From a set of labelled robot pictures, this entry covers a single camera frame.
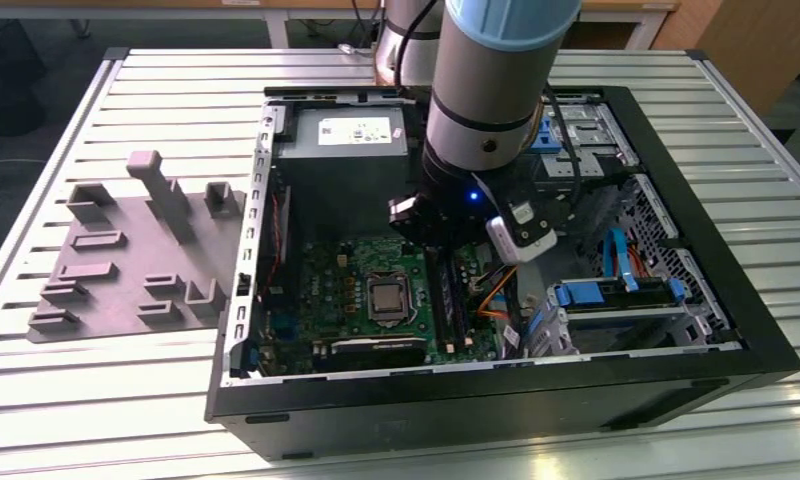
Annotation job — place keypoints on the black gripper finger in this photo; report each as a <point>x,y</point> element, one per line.
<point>409,217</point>

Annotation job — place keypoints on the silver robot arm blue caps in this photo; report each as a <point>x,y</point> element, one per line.
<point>493,75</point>

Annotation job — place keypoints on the RAM stick in slot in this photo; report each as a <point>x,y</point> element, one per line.
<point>463,315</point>

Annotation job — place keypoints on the grey power supply unit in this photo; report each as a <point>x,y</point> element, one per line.
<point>336,190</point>

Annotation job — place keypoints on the silver CPU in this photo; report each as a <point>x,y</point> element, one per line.
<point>388,299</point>

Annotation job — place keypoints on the blue drive carrier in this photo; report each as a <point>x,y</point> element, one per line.
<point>546,140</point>

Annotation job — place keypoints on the green motherboard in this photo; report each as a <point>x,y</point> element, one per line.
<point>327,300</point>

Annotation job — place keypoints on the silver drive cage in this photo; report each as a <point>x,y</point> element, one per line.
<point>594,135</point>

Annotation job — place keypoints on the hard disk in blue carrier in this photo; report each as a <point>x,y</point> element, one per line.
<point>583,295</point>

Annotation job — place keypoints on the black graphics card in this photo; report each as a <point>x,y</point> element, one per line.
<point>373,356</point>

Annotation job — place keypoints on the silver disk bay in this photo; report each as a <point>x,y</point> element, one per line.
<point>627,312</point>

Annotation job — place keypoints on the black PC case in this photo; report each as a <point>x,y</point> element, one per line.
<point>440,415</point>

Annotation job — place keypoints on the grey parts rack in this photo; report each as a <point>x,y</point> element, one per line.
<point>127,265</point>

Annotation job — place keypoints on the wooden cabinet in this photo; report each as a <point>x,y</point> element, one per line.
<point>760,50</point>

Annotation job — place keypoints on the black bin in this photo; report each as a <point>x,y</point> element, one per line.
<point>6,75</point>

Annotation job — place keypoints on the white frame desk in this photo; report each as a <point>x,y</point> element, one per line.
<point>643,22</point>

